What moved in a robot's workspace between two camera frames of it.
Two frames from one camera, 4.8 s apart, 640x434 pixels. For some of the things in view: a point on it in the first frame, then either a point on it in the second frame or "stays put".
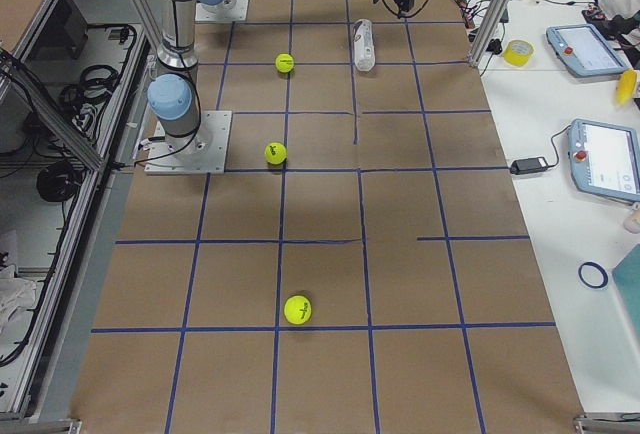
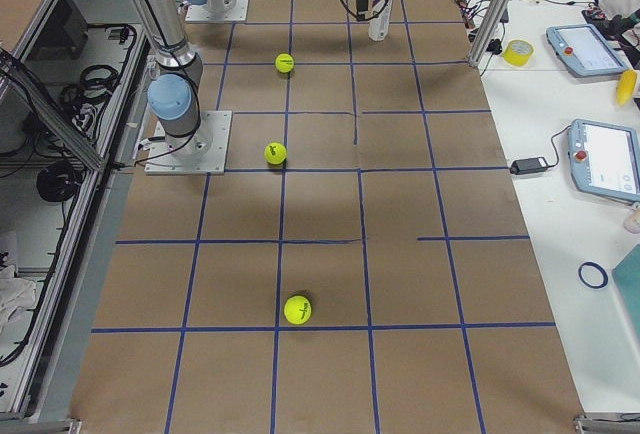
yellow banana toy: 626,86 stays put
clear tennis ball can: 364,45 to 378,20
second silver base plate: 233,8 stays put
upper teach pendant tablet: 584,50 stays put
